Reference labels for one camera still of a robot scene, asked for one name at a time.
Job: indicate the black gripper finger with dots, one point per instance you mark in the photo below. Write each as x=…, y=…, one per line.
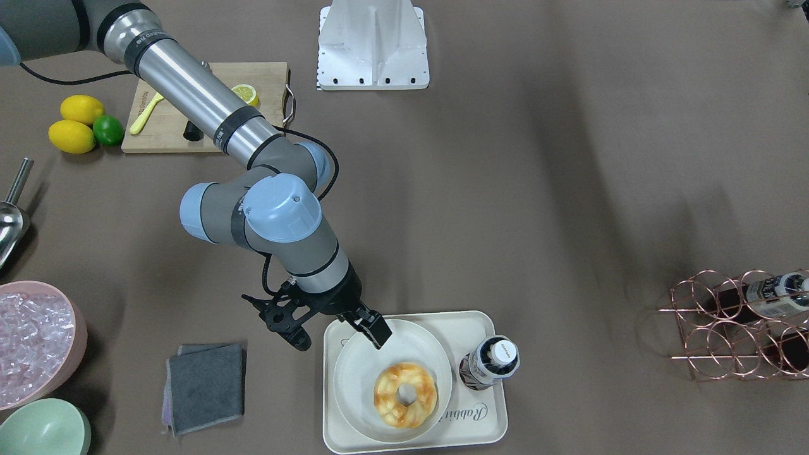
x=368, y=322

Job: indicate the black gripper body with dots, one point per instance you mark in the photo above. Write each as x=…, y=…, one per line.
x=342, y=294

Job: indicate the cream round plate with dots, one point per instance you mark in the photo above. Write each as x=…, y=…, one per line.
x=359, y=364

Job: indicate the glazed twisted donut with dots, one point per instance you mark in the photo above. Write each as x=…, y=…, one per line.
x=388, y=406

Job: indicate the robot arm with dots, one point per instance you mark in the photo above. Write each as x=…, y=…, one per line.
x=271, y=209

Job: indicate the tea bottle on tray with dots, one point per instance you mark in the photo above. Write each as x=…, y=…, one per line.
x=492, y=361

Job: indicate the cream rabbit tray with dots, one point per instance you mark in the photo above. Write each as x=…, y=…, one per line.
x=470, y=417

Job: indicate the grey folded cloth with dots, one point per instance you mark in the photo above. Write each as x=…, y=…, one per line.
x=205, y=386

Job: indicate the steel muddler black tip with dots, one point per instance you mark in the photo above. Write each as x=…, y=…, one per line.
x=192, y=133

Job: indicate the half lemon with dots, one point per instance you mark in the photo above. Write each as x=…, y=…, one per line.
x=247, y=93

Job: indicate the bamboo cutting board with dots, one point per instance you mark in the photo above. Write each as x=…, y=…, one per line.
x=164, y=130

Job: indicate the yellow plastic knife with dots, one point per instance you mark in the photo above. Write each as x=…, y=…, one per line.
x=143, y=117

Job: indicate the green lime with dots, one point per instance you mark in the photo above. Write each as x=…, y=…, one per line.
x=108, y=131

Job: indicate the pink bowl of ice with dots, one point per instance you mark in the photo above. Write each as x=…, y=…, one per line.
x=44, y=337

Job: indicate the yellow lemon lower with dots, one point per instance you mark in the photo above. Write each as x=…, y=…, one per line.
x=72, y=137

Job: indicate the yellow lemon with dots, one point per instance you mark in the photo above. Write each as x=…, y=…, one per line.
x=72, y=137
x=81, y=108

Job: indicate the green bowl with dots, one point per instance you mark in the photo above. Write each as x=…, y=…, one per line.
x=46, y=426

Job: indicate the yellow lemon upper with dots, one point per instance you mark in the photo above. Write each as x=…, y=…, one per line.
x=81, y=108

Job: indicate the steel ice scoop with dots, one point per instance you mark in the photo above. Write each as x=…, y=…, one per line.
x=14, y=221

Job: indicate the tea bottle in rack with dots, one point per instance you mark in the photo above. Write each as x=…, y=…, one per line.
x=776, y=297

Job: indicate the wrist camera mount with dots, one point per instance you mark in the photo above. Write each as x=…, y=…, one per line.
x=285, y=312

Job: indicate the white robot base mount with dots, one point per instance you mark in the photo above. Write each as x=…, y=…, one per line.
x=372, y=45

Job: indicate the copper wire bottle rack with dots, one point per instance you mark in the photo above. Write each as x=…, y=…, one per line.
x=715, y=348

